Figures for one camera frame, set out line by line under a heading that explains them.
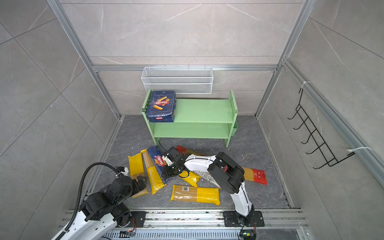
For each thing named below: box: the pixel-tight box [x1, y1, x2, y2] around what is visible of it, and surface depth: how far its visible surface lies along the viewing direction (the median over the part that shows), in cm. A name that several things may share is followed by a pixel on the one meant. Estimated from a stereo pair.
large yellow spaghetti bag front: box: [170, 184, 221, 206], surface depth 81 cm
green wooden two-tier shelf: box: [140, 89, 239, 148], surface depth 92 cm
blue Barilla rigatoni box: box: [146, 91, 177, 123], surface depth 81 cm
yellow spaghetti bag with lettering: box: [140, 149, 167, 195], surface depth 88 cm
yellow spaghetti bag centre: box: [179, 170, 202, 188], surface depth 86 cm
